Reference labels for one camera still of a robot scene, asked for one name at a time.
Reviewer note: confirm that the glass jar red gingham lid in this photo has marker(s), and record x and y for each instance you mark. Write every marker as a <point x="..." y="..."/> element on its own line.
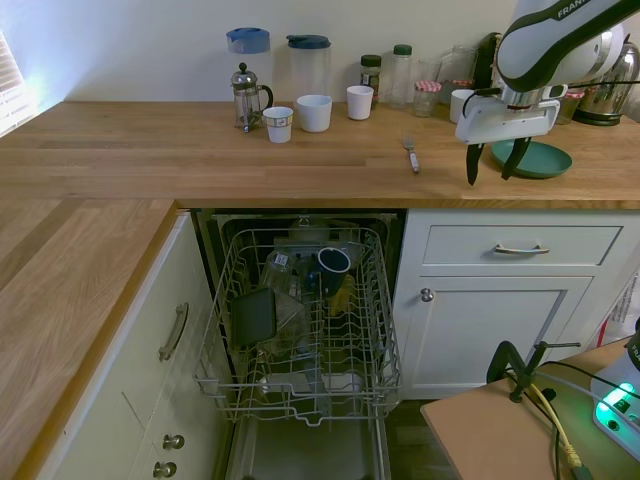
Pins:
<point x="426" y="97"/>
<point x="570" y="107"/>

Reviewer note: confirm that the glass french press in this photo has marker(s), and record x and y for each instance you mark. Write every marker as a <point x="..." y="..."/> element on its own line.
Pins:
<point x="245" y="95"/>

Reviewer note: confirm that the clear glass with label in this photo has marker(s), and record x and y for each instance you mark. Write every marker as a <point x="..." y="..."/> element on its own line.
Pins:
<point x="280" y="270"/>

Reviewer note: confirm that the round metal door knob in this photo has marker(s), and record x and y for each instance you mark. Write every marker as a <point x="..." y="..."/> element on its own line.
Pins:
<point x="426" y="294"/>

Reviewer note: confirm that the white mug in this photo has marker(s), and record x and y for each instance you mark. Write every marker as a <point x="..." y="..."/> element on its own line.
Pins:
<point x="457" y="107"/>

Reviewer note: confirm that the spice jar green lid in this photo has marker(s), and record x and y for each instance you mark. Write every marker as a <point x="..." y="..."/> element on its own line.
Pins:
<point x="370" y="75"/>

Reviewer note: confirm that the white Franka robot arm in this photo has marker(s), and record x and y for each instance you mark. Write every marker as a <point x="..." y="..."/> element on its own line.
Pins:
<point x="530" y="45"/>

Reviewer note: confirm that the window blind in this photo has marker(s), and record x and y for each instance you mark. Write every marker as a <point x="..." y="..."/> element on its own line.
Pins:
<point x="7" y="85"/>

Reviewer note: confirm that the black square container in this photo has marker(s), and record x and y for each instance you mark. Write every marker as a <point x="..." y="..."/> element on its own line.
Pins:
<point x="252" y="317"/>

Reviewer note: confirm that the white cabinet door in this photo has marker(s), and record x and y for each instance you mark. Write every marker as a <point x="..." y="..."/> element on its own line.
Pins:
<point x="490" y="340"/>

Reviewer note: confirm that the yellow plastic item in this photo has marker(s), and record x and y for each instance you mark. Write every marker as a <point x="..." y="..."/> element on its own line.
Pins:
<point x="345" y="295"/>

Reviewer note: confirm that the white cup with patterned band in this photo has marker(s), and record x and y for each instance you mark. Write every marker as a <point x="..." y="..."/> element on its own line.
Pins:
<point x="278" y="125"/>

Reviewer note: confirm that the dark blue mug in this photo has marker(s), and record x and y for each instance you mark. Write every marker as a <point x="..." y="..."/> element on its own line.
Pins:
<point x="334" y="267"/>

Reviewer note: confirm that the black clamp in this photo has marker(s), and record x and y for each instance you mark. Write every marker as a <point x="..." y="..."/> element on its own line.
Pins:
<point x="520" y="372"/>

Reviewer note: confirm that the round metal drawer knob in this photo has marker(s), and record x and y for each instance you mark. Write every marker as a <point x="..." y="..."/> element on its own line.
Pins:
<point x="164" y="470"/>
<point x="174" y="441"/>

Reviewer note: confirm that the clear pitcher dark blue lid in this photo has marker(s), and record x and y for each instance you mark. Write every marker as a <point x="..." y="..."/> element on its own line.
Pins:
<point x="309" y="65"/>

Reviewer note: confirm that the wide white cup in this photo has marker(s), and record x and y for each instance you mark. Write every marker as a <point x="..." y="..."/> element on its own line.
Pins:
<point x="314" y="114"/>

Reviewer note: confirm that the stainless steel kettle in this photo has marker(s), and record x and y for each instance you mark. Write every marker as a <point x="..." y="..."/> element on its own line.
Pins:
<point x="607" y="97"/>

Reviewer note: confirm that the dishwasher door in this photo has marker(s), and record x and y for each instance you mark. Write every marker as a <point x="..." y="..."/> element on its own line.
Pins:
<point x="310" y="450"/>

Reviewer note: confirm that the large clear glass jar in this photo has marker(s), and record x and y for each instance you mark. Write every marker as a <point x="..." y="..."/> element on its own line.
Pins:
<point x="464" y="62"/>

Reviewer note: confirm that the white drawer front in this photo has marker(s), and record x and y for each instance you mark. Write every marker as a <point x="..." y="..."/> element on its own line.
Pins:
<point x="460" y="247"/>

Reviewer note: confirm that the clear glass container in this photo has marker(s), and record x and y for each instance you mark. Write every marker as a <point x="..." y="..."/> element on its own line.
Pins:
<point x="290" y="320"/>

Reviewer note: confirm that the clear bottle green cap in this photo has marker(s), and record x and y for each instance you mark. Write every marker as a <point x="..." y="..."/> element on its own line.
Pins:
<point x="401" y="75"/>

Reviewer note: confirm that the clear pitcher light blue lid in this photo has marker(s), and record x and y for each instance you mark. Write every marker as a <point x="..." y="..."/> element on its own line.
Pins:
<point x="247" y="42"/>

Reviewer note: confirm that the green plate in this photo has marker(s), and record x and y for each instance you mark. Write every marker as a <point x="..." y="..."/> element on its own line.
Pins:
<point x="545" y="162"/>

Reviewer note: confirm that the wooden robot mounting board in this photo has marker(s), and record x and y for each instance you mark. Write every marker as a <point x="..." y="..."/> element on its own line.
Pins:
<point x="485" y="435"/>

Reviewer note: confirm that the tall black kitchen appliance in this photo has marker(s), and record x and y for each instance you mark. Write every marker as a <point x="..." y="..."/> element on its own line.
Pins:
<point x="486" y="62"/>

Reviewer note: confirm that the plastic bag with red print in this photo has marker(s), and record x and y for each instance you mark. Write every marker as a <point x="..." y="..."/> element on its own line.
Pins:
<point x="622" y="310"/>

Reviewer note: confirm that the small plain white cup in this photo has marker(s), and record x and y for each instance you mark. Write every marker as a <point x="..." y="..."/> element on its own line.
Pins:
<point x="360" y="104"/>

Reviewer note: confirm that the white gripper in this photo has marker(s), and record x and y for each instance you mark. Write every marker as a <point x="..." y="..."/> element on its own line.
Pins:
<point x="505" y="122"/>

